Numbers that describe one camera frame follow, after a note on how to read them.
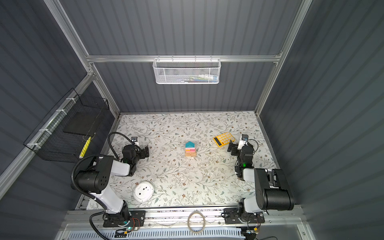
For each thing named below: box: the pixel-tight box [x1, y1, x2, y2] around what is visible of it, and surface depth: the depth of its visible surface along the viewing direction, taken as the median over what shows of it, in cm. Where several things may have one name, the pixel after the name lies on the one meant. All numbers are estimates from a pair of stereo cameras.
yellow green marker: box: [78, 136, 92, 159], surface depth 70 cm
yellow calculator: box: [213, 132, 236, 147], surface depth 105 cm
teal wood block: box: [185, 141, 196, 148], surface depth 92 cm
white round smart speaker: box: [133, 181, 155, 203], surface depth 80 cm
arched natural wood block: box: [185, 152, 197, 157], surface depth 98 cm
